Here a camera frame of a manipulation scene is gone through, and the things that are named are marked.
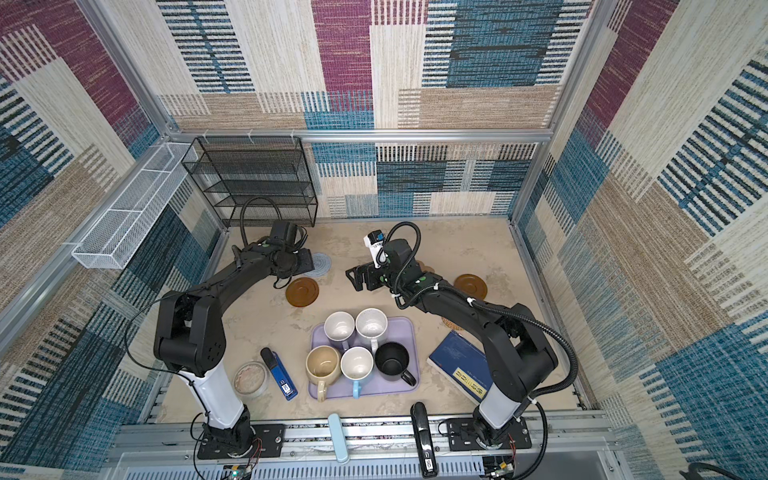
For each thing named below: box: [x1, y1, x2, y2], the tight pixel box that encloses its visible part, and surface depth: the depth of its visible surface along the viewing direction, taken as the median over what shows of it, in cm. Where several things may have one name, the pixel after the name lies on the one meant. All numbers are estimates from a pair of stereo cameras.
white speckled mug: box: [355, 307, 388, 353], surface depth 87 cm
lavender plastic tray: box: [309, 317, 420, 399], surface depth 83 cm
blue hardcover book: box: [427, 330, 493, 405], surface depth 85 cm
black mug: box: [375, 342, 416, 387], surface depth 80 cm
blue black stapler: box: [260, 347, 299, 401], surface depth 83 cm
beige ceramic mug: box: [305, 345, 342, 403], surface depth 78 cm
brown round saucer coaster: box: [285, 277, 320, 308], surface depth 101 cm
